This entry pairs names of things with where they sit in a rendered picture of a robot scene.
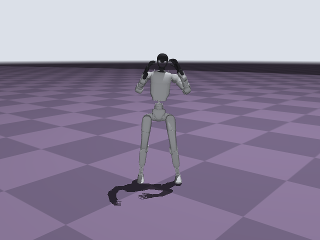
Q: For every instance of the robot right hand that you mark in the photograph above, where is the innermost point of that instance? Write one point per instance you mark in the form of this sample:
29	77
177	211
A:
145	73

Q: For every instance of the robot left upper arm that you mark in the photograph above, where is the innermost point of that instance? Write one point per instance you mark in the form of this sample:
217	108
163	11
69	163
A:
176	79

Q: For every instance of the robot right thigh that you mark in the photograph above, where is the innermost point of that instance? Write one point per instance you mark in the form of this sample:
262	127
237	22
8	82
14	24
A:
145	131

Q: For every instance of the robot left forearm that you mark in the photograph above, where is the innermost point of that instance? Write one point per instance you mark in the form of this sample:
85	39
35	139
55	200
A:
184	80

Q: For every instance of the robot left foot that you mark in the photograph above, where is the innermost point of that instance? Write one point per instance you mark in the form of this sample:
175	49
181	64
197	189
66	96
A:
178	179

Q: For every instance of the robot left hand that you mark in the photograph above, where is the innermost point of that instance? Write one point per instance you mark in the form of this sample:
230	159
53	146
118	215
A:
176	65

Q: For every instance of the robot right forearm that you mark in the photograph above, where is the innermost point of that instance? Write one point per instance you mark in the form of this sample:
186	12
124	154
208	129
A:
141	83

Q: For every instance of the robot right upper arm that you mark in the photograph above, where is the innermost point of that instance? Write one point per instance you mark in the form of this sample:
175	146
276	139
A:
148	78

